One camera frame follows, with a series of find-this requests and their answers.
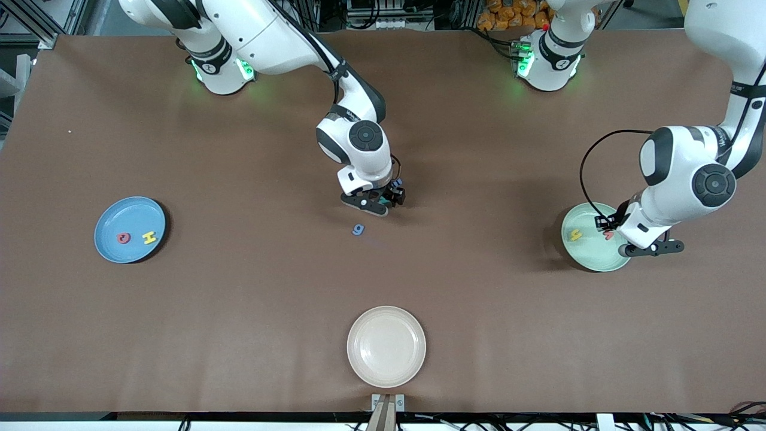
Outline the green plate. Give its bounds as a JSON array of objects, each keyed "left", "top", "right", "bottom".
[{"left": 561, "top": 202, "right": 636, "bottom": 273}]

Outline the grey metal side frame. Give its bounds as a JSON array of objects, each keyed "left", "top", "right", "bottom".
[{"left": 0, "top": 53, "right": 32, "bottom": 141}]

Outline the beige plate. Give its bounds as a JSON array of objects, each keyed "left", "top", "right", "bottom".
[{"left": 346, "top": 306, "right": 427, "bottom": 388}]

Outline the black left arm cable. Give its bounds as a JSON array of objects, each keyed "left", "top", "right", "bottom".
[{"left": 579, "top": 129, "right": 654, "bottom": 219}]

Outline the orange snack packets bag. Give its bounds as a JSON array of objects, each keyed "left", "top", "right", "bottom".
[{"left": 477, "top": 0, "right": 554, "bottom": 32}]

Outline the blue plate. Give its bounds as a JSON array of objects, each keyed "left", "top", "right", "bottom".
[{"left": 94, "top": 196, "right": 166, "bottom": 264}]

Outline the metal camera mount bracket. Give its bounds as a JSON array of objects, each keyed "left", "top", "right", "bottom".
[{"left": 371, "top": 393, "right": 406, "bottom": 431}]

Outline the aluminium frame profile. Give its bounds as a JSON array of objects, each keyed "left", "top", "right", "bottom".
[{"left": 0, "top": 0, "right": 60, "bottom": 50}]

